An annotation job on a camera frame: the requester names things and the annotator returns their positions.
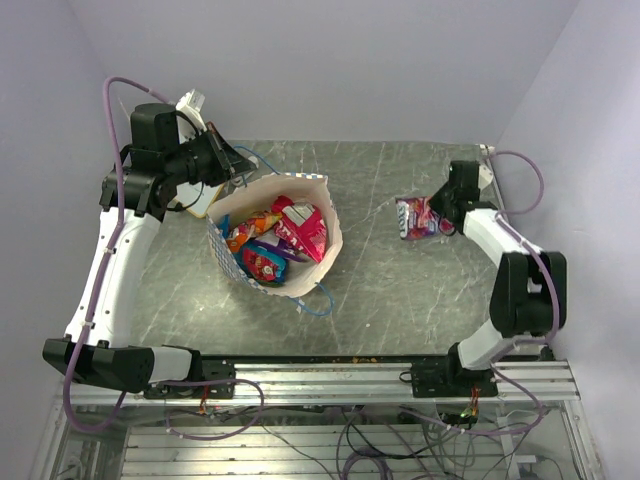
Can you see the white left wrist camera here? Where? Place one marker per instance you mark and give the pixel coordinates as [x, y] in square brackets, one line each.
[190, 104]

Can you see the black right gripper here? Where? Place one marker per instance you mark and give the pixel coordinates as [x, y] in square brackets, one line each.
[435, 201]

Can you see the checkered blue paper bag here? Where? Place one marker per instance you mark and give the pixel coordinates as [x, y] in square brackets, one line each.
[300, 186]

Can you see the purple Fox's berries candy bag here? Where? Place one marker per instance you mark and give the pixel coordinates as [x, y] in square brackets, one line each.
[417, 220]

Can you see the aluminium rail frame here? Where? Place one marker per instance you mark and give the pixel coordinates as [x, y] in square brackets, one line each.
[332, 417]

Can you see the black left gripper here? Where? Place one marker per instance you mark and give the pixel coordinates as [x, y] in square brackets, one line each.
[227, 163]

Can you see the pink red snack bag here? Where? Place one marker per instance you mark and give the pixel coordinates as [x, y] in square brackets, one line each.
[301, 226]

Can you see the red small snack packet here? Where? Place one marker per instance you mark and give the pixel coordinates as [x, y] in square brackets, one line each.
[262, 265]

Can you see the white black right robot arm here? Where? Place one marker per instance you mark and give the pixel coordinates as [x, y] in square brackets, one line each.
[528, 301]

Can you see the orange snack packet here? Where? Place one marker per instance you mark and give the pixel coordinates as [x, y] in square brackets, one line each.
[254, 226]

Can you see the yellow framed whiteboard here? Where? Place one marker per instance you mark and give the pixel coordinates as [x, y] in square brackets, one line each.
[197, 198]

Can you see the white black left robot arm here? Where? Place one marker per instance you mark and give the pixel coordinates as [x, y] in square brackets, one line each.
[169, 148]

